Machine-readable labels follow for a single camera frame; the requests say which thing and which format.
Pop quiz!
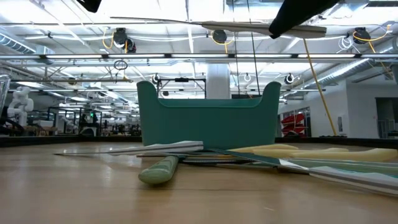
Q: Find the blue striped handle knife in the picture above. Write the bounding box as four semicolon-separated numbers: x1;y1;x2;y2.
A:
54;140;205;156
110;16;327;40
211;148;398;197

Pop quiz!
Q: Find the yellow handled table knife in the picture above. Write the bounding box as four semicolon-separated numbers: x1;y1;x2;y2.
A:
251;147;349;158
229;143;299;153
292;148;398;162

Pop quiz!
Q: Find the green handled table knife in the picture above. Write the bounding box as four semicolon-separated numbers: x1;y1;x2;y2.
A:
138;155;180;185
281;157;398;179

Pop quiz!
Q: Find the white round column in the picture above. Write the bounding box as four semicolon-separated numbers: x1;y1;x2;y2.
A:
206;63;231;100

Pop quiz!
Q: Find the bright teal plastic bin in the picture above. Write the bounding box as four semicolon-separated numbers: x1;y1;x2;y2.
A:
136;80;282;150

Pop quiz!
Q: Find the black ceiling cable reel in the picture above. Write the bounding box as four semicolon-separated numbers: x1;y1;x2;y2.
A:
112;27;137;54
212;29;228;44
353;27;371;45

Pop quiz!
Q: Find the silver ventilation duct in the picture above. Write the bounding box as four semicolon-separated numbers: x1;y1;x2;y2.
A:
304;58;398;90

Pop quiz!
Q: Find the yellow cable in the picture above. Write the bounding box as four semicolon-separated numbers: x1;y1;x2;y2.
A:
303;39;338;137

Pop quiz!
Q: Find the black background camera rig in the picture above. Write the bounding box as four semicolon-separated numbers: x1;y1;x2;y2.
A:
157;77;206;99

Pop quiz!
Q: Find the black metal table frame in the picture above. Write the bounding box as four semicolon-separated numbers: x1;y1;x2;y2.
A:
0;136;398;149

